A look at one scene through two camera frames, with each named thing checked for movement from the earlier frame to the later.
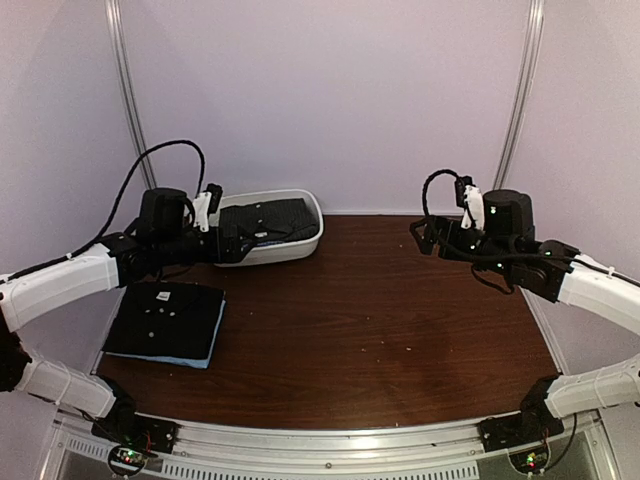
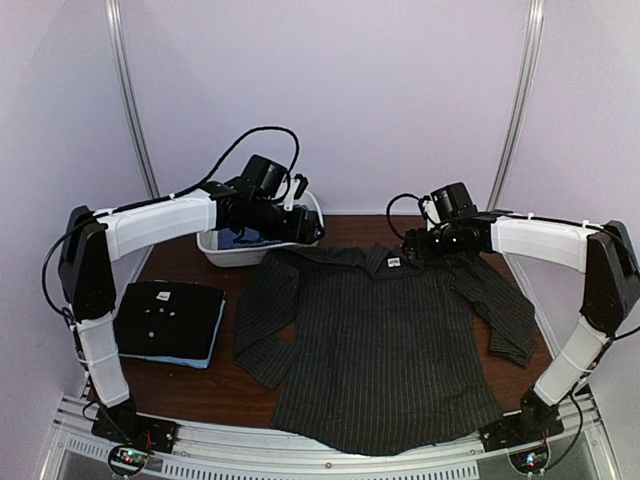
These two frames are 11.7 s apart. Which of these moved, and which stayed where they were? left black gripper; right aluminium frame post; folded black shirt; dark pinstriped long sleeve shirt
Moved: left black gripper; dark pinstriped long sleeve shirt
Stayed: right aluminium frame post; folded black shirt
